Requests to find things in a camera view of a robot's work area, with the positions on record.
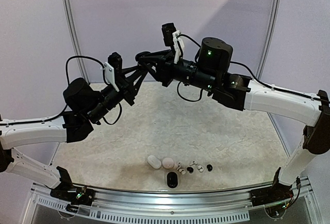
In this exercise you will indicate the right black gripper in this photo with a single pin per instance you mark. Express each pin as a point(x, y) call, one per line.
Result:
point(164, 69)

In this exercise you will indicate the black oval earbud case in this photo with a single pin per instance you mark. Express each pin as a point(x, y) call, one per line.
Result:
point(172, 180)

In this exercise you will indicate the black earbud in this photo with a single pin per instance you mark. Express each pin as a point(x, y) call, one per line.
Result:
point(209, 167)
point(190, 170)

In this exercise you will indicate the right aluminium frame post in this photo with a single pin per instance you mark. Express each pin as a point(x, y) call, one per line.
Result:
point(269, 35)

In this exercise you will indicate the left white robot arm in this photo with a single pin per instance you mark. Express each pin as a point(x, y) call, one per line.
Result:
point(87, 108)

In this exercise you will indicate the pink round earbud case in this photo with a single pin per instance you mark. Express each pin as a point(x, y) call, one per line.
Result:
point(168, 163)

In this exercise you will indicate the white stem earbud right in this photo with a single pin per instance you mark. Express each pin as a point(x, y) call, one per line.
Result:
point(200, 168)

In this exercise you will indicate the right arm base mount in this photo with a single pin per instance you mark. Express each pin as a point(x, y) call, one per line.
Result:
point(276, 194)

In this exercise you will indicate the left aluminium frame post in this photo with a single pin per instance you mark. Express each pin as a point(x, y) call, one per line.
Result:
point(71, 27)

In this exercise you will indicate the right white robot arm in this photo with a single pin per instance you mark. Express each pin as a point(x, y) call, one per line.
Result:
point(209, 72)

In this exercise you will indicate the white oval earbud case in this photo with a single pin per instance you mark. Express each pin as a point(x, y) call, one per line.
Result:
point(154, 162)

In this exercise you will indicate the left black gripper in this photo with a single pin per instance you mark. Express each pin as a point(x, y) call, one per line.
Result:
point(127, 91)

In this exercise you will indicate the aluminium frame post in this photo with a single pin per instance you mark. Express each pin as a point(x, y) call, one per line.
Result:
point(71, 27)
point(269, 35)

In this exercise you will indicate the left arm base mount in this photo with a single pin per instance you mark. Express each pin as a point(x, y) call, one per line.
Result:
point(68, 192)

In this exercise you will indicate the aluminium front rail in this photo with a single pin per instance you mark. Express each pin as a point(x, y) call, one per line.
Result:
point(223, 206)

